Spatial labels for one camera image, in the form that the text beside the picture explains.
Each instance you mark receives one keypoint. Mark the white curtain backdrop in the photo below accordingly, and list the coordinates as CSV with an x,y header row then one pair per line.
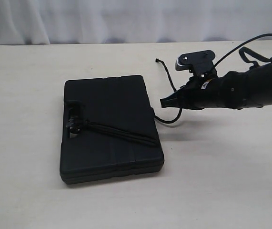
x,y
132,21

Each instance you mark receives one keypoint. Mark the black plastic carrying case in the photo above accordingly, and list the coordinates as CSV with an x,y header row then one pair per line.
x,y
108,130

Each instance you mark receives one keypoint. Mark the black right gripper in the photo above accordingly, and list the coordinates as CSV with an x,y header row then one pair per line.
x,y
251,89

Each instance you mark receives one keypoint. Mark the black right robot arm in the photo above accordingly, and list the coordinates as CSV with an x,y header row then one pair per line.
x,y
235,90

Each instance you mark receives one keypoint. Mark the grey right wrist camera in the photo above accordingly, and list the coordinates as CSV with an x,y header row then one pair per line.
x,y
198,63

